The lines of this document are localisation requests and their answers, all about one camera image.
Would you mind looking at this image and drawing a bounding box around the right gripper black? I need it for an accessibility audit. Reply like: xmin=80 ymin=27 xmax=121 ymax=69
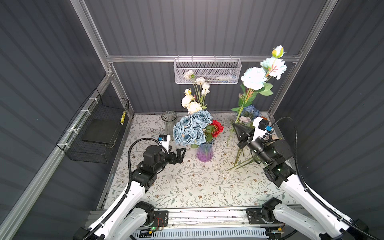
xmin=233 ymin=122 xmax=272 ymax=166

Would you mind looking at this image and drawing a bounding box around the red gerbera flower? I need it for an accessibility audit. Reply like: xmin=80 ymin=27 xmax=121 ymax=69
xmin=205 ymin=120 xmax=224 ymax=143

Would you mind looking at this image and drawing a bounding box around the blue purple glass vase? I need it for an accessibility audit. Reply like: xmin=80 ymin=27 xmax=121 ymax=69
xmin=197 ymin=138 xmax=216 ymax=163

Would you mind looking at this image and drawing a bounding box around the dusty blue rose bunch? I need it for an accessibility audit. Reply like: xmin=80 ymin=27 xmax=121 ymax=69
xmin=173 ymin=111 xmax=214 ymax=149

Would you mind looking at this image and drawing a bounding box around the white peony flower stem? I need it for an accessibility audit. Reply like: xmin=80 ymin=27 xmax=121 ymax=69
xmin=181 ymin=89 xmax=210 ymax=115

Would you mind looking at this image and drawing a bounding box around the pale blue peony stem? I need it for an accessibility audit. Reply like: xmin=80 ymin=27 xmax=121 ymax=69
xmin=226 ymin=44 xmax=288 ymax=146

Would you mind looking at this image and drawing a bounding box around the white poppy flower stem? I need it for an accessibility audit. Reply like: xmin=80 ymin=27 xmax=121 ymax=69
xmin=184 ymin=70 xmax=210 ymax=109

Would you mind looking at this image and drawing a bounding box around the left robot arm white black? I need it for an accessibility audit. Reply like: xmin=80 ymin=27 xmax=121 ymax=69
xmin=73 ymin=145 xmax=187 ymax=240

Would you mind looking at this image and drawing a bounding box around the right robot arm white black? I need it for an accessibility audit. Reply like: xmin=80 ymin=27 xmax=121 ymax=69
xmin=233 ymin=118 xmax=370 ymax=240

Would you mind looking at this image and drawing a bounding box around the clear ribbed glass vase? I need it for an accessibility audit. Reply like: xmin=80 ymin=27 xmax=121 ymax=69
xmin=161 ymin=111 xmax=178 ymax=136

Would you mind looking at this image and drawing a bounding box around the pink peach flower bunch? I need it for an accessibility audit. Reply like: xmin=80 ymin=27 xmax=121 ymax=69
xmin=227 ymin=117 xmax=262 ymax=171

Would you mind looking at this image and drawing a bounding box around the blue hydrangea flower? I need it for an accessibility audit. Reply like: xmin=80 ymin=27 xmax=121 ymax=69
xmin=241 ymin=105 xmax=260 ymax=120

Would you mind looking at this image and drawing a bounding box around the floral patterned table mat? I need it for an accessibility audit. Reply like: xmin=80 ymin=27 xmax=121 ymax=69
xmin=103 ymin=112 xmax=297 ymax=209

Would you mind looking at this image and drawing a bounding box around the marker pen in basket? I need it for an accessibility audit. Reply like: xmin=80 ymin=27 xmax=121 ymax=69
xmin=198 ymin=75 xmax=238 ymax=85

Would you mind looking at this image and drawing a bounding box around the yellow tag on basket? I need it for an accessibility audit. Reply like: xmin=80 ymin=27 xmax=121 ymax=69
xmin=120 ymin=110 xmax=126 ymax=125

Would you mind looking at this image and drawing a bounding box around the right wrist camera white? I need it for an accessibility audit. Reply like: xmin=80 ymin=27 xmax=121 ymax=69
xmin=253 ymin=117 xmax=274 ymax=143

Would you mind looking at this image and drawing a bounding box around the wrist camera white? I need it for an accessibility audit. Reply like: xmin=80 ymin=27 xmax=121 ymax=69
xmin=253 ymin=117 xmax=274 ymax=143
xmin=158 ymin=135 xmax=171 ymax=153

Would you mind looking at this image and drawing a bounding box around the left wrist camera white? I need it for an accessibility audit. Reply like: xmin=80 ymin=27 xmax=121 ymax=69
xmin=158 ymin=135 xmax=171 ymax=153

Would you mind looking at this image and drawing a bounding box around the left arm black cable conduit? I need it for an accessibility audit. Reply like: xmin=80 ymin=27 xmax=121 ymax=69
xmin=80 ymin=137 xmax=164 ymax=240

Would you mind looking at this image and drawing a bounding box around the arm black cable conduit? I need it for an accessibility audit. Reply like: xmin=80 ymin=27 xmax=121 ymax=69
xmin=263 ymin=116 xmax=382 ymax=240
xmin=80 ymin=137 xmax=164 ymax=240

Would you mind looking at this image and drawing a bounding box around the white wire mesh basket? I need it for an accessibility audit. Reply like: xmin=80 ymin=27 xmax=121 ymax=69
xmin=173 ymin=57 xmax=242 ymax=85

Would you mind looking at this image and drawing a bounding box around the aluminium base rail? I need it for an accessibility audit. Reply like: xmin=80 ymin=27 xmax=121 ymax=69
xmin=80 ymin=205 xmax=340 ymax=240

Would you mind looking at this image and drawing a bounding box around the black wire wall basket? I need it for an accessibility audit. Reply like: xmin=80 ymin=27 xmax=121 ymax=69
xmin=57 ymin=91 xmax=130 ymax=164

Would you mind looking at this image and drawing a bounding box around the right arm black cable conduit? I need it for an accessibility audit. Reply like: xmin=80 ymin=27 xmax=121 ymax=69
xmin=263 ymin=116 xmax=382 ymax=240

